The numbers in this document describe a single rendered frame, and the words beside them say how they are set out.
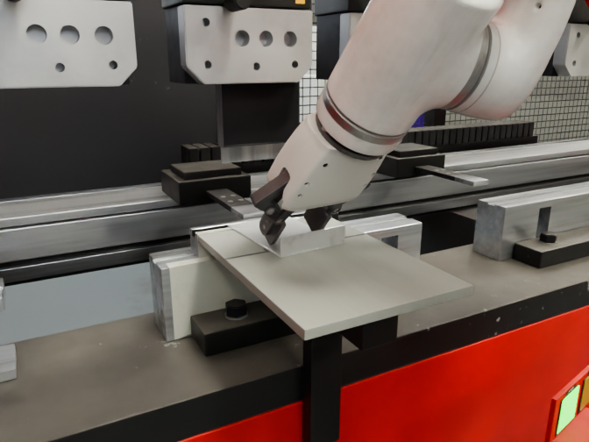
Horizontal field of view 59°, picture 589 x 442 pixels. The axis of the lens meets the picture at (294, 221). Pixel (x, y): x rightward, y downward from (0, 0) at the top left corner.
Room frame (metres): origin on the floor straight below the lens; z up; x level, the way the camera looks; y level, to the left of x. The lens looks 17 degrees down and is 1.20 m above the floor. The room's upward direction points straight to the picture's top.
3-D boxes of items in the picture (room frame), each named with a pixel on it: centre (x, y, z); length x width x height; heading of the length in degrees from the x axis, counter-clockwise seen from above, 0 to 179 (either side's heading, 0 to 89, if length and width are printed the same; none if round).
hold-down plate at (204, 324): (0.62, -0.02, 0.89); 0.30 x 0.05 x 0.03; 118
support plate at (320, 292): (0.52, -0.03, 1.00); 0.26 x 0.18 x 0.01; 28
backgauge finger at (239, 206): (0.79, 0.11, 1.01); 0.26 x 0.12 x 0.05; 28
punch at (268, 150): (0.65, 0.04, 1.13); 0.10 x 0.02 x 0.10; 118
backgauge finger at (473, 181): (0.98, -0.26, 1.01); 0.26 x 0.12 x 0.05; 28
